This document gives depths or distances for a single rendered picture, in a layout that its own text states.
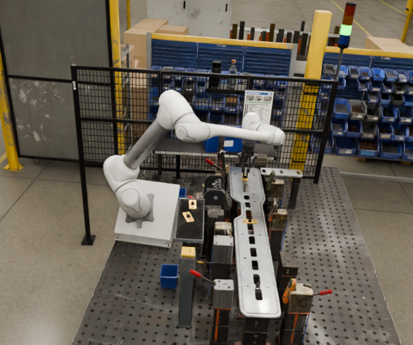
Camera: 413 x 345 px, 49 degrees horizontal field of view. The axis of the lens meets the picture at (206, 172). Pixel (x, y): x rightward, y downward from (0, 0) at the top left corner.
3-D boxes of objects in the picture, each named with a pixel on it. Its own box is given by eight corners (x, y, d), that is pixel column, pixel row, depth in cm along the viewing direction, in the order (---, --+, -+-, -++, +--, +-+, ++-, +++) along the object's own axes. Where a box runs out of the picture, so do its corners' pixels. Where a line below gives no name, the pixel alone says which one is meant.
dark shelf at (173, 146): (276, 160, 328) (277, 157, 327) (152, 153, 327) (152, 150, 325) (272, 147, 348) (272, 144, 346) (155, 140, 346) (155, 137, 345)
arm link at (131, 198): (133, 224, 277) (124, 216, 256) (118, 199, 282) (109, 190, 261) (155, 210, 278) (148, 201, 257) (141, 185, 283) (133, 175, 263)
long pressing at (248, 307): (288, 319, 197) (288, 316, 197) (237, 316, 197) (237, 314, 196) (259, 168, 318) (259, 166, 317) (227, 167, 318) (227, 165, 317)
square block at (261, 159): (261, 201, 335) (267, 158, 317) (251, 200, 335) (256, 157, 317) (260, 195, 342) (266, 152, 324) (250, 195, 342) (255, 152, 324)
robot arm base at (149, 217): (125, 229, 282) (123, 228, 276) (125, 195, 288) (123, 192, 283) (154, 228, 281) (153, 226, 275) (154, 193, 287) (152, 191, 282)
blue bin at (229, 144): (246, 151, 331) (248, 135, 325) (205, 152, 326) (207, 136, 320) (242, 142, 346) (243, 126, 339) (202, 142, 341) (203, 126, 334)
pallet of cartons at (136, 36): (177, 107, 686) (178, 37, 635) (125, 102, 694) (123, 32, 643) (190, 83, 791) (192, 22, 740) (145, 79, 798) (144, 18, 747)
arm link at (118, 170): (109, 198, 272) (93, 168, 278) (129, 194, 284) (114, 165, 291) (183, 113, 230) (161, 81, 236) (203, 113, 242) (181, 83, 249)
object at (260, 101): (270, 129, 340) (275, 90, 326) (240, 128, 340) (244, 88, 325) (270, 129, 342) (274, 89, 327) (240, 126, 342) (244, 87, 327)
